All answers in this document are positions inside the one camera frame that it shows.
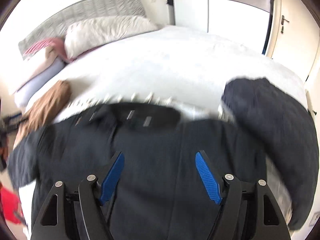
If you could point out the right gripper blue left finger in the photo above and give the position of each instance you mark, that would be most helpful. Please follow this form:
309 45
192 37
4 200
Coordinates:
111 175

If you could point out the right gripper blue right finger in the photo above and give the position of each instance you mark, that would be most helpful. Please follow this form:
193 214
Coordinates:
210 178

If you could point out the large black coat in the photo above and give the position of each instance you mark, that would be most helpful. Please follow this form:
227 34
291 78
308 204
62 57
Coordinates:
160 194

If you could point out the lilac folded blanket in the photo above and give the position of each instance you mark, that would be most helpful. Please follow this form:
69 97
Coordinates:
23 95

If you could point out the brown pillow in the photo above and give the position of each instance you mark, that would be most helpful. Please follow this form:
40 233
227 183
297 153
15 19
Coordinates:
45 109

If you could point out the pink striped pillow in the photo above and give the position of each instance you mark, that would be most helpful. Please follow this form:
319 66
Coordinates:
56 43

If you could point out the white checked bedspread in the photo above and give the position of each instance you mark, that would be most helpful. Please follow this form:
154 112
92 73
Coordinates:
140 97

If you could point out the red chair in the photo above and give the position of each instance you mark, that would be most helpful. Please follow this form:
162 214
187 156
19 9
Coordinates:
11 206

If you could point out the dark quilted jacket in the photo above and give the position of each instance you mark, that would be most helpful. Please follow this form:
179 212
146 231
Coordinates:
289 133

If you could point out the white pillow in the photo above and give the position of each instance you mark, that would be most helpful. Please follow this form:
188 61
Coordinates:
91 33

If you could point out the grey bed sheet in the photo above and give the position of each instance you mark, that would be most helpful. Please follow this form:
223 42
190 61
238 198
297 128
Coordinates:
173 62

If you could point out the cream door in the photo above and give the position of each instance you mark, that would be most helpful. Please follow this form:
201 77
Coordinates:
296 48

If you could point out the grey padded headboard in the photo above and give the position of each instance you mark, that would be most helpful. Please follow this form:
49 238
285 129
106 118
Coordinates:
56 25

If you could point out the white and grey wardrobe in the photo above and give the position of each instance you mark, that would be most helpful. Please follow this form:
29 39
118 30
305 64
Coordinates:
244 23

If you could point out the metal door handle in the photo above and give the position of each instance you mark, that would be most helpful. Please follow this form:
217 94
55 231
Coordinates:
283 20

